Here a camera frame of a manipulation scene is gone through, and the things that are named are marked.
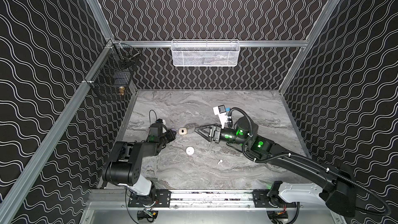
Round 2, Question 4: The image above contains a beige earbud charging case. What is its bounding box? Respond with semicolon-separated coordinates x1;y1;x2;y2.
178;128;188;135

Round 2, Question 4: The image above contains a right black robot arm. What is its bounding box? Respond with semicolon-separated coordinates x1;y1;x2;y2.
195;116;391;217

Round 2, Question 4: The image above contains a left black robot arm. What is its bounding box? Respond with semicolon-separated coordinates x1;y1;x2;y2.
102;122;177;207

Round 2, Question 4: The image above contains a white round charging case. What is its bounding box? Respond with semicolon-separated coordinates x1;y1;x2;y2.
186;146;195;156

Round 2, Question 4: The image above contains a brass knob in basket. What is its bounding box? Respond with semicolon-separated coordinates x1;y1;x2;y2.
119;86;125;96

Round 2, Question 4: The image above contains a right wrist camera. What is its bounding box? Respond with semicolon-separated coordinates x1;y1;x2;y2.
213;105;230;129

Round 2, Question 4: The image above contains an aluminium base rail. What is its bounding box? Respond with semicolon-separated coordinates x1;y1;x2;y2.
86;189;328;211

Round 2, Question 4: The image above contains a white wire mesh basket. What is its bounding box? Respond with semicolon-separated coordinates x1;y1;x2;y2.
171;39;240;67

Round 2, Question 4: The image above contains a black wire basket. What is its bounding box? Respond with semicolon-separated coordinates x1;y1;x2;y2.
88;44;142;102

